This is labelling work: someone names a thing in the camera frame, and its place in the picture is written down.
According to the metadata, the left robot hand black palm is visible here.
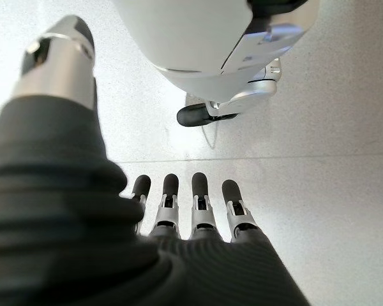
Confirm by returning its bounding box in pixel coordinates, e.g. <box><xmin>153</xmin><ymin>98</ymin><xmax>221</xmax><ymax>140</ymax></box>
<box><xmin>0</xmin><ymin>15</ymin><xmax>311</xmax><ymax>306</ymax></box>

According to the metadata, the black robot foot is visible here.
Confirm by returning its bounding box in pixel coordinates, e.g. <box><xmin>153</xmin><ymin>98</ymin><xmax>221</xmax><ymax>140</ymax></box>
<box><xmin>176</xmin><ymin>104</ymin><xmax>240</xmax><ymax>128</ymax></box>

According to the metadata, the white robot body base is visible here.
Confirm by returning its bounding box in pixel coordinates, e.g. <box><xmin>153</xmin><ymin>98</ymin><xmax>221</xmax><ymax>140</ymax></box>
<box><xmin>114</xmin><ymin>0</ymin><xmax>322</xmax><ymax>118</ymax></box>

